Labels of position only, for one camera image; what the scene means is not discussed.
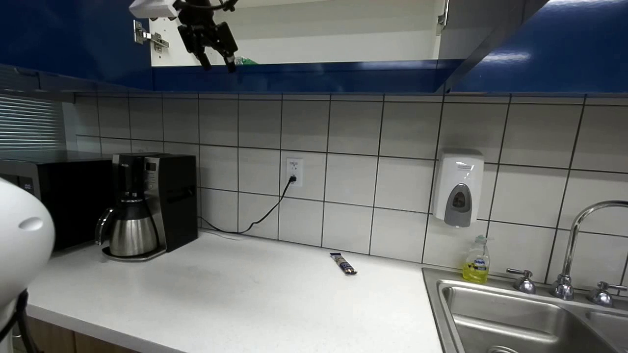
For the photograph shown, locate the white wall outlet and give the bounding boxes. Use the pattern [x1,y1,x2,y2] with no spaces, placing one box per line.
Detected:
[285,158,305,189]

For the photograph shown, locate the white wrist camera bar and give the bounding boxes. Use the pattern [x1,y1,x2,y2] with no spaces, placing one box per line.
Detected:
[130,0,177,20]

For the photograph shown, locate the blue upper cabinet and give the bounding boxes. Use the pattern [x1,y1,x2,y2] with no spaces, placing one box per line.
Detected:
[0,0,628,99]

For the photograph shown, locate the yellow dish soap bottle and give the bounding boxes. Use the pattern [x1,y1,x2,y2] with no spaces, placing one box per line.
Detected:
[462,236,491,285]

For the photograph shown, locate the green snack bar packet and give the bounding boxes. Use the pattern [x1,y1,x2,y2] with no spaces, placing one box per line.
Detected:
[236,60,258,65]

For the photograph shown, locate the white soap dispenser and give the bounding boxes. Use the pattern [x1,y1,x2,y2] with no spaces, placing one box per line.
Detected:
[434,154,485,228]

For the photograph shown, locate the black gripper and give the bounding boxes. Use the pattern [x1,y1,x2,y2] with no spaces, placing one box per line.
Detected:
[175,0,238,73]

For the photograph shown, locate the open cabinet door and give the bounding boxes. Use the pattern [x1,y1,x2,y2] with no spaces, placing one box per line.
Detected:
[436,0,548,93]

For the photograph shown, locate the wooden lower cabinet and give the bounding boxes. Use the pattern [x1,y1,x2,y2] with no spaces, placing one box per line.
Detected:
[28,318,136,353]

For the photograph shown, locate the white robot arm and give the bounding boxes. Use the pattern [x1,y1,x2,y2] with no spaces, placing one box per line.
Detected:
[0,0,228,338]

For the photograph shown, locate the stainless steel sink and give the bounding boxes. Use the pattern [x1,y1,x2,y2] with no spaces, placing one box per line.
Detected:
[423,269,628,353]

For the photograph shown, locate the steel coffee carafe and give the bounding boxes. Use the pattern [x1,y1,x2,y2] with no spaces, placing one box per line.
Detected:
[95,193,160,260]

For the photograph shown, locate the black power cord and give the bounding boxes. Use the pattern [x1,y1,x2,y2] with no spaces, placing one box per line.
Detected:
[197,175,301,238]

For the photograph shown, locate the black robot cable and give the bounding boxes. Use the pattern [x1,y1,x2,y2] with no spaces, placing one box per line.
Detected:
[195,0,242,15]

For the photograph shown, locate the black coffee maker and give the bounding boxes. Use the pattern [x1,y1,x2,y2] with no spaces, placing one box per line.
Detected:
[97,154,199,262]

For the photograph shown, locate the black microwave oven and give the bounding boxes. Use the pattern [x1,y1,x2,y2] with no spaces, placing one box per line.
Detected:
[40,162,114,252]

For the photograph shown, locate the chrome sink faucet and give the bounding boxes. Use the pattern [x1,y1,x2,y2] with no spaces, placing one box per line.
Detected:
[507,199,628,309]

